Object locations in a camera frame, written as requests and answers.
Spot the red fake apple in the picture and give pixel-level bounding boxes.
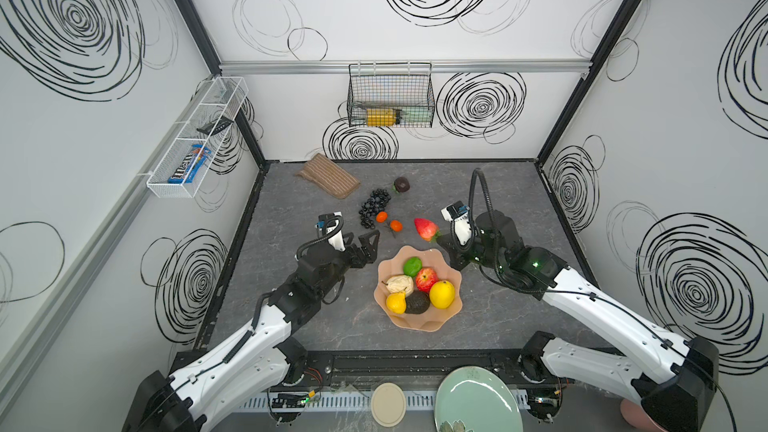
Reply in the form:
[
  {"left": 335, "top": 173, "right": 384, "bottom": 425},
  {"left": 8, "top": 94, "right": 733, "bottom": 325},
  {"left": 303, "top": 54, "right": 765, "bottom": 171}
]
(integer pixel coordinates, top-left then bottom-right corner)
[{"left": 414, "top": 267, "right": 439, "bottom": 293}]

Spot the black wire wall basket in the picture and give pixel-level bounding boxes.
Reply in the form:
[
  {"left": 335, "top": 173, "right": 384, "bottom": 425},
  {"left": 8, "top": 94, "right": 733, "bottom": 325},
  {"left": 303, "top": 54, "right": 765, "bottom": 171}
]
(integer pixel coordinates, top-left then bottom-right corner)
[{"left": 346, "top": 62, "right": 436, "bottom": 127}]

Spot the brown folded cloth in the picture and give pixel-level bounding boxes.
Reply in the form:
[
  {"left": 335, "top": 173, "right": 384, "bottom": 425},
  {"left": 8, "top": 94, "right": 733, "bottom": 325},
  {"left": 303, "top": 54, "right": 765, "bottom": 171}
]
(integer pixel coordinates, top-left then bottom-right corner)
[{"left": 297, "top": 153, "right": 361, "bottom": 199}]

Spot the green plate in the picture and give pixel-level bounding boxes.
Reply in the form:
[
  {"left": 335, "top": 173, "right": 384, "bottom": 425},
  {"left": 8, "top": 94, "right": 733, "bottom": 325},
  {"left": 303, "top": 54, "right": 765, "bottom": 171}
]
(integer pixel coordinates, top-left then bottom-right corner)
[{"left": 434, "top": 366, "right": 523, "bottom": 432}]

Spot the pink wavy fruit bowl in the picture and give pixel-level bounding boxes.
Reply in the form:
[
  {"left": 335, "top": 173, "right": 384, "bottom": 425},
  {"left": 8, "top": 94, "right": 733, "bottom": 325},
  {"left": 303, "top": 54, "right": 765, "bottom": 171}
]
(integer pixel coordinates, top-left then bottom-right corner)
[{"left": 373, "top": 245, "right": 463, "bottom": 332}]

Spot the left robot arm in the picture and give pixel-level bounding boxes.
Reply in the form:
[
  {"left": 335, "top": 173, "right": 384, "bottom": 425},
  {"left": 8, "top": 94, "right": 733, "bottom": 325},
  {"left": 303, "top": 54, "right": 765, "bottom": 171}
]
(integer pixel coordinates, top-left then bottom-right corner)
[{"left": 123, "top": 213, "right": 380, "bottom": 431}]

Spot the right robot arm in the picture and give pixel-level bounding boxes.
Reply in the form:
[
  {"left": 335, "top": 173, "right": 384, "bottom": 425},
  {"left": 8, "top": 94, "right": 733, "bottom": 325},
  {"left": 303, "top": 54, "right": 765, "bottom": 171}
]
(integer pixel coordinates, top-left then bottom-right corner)
[{"left": 437, "top": 202, "right": 719, "bottom": 431}]

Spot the green item in basket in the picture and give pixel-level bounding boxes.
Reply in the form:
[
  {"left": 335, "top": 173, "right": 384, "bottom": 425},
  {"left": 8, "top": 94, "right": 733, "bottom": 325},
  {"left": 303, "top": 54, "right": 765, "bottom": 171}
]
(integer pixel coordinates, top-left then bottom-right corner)
[{"left": 400, "top": 106, "right": 434, "bottom": 128}]

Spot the yellow bottle in basket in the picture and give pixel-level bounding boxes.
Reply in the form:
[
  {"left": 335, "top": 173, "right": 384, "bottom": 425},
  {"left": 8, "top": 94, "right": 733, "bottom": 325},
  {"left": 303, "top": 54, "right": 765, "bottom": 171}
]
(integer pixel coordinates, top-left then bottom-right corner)
[{"left": 365, "top": 108, "right": 401, "bottom": 127}]

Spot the pink cup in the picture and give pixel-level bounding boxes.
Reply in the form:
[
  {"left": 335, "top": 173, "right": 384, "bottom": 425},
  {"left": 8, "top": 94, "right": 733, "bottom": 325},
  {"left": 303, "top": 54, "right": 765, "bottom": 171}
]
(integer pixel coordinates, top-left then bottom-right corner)
[{"left": 620, "top": 399, "right": 665, "bottom": 432}]

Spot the green fake lime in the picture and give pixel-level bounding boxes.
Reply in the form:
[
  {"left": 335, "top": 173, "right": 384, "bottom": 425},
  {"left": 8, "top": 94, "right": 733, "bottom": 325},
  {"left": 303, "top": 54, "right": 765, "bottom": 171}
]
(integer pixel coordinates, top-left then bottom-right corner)
[{"left": 402, "top": 257, "right": 423, "bottom": 278}]

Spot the black fake grape bunch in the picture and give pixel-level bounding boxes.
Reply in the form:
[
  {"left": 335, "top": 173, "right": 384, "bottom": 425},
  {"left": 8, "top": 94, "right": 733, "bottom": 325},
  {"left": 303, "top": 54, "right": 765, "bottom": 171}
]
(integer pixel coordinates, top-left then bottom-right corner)
[{"left": 358, "top": 188, "right": 391, "bottom": 229}]

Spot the beige round lid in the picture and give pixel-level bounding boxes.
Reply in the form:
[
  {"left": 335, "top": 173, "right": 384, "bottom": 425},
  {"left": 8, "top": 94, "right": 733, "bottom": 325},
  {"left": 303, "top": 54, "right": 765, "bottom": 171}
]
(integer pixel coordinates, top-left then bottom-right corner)
[{"left": 370, "top": 382, "right": 407, "bottom": 428}]

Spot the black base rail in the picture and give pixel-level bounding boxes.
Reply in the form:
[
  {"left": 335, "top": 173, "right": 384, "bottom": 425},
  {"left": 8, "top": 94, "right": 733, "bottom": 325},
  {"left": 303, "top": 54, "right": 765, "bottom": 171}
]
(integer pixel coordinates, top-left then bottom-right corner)
[{"left": 197, "top": 347, "right": 655, "bottom": 391}]

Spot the small yellow fake lemon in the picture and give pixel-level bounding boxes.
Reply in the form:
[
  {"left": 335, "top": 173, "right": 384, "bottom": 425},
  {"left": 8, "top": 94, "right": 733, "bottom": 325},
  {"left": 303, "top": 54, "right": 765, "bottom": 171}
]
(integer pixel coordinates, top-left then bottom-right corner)
[{"left": 386, "top": 292, "right": 407, "bottom": 314}]

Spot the dark fake avocado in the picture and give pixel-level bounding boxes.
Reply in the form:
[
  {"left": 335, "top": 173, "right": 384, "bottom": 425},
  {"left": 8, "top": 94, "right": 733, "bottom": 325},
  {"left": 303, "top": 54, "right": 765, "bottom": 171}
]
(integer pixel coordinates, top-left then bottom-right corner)
[{"left": 405, "top": 290, "right": 431, "bottom": 315}]

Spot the large yellow fake lemon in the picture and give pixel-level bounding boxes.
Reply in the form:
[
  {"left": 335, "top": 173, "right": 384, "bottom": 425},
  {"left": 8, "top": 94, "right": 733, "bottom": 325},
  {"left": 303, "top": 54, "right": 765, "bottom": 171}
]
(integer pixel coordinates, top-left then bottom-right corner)
[{"left": 429, "top": 280, "right": 456, "bottom": 310}]

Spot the beige fake pear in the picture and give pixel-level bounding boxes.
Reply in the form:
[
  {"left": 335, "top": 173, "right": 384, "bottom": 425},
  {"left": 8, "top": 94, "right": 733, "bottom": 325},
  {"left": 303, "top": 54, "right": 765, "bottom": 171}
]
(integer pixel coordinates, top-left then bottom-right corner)
[{"left": 382, "top": 274, "right": 415, "bottom": 297}]

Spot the white wire wall shelf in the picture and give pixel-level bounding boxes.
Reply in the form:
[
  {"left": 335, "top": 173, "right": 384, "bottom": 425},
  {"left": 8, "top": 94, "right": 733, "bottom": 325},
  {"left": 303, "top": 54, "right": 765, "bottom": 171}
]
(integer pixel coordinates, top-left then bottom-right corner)
[{"left": 147, "top": 76, "right": 248, "bottom": 199}]

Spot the red fake strawberry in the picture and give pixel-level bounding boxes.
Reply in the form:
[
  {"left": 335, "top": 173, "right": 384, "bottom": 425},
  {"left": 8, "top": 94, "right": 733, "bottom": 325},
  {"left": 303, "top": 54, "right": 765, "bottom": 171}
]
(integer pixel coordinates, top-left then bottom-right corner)
[{"left": 413, "top": 218, "right": 441, "bottom": 242}]

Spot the dark brown fake fig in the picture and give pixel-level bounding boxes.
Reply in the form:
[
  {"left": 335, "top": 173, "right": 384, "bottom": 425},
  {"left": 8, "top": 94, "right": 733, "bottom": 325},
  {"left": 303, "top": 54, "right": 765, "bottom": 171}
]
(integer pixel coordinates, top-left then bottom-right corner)
[{"left": 393, "top": 177, "right": 411, "bottom": 194}]

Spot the blue candy packet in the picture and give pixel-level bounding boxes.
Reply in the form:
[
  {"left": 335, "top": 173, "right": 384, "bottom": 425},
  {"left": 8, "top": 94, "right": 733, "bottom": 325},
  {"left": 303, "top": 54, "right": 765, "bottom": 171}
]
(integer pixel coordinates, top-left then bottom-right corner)
[{"left": 167, "top": 144, "right": 210, "bottom": 184}]

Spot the black remote control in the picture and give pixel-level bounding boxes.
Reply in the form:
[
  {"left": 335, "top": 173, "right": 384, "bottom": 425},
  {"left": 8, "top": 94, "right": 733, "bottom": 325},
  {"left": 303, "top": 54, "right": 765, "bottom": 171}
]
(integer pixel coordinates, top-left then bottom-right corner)
[{"left": 197, "top": 117, "right": 233, "bottom": 137}]

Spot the white cable duct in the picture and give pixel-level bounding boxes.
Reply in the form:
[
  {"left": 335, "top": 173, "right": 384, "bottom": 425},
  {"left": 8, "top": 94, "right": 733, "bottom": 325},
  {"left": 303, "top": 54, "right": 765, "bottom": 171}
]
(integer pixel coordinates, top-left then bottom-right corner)
[{"left": 233, "top": 388, "right": 532, "bottom": 415}]

